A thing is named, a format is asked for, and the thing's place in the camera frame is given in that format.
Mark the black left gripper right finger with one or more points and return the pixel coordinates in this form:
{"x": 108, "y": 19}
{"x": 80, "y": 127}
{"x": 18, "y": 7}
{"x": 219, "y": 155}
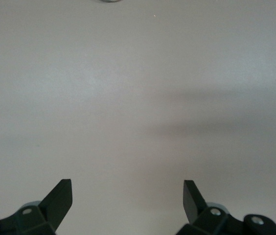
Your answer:
{"x": 194, "y": 208}

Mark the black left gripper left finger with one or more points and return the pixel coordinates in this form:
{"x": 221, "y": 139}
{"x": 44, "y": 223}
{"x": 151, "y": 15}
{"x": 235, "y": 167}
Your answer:
{"x": 54, "y": 205}

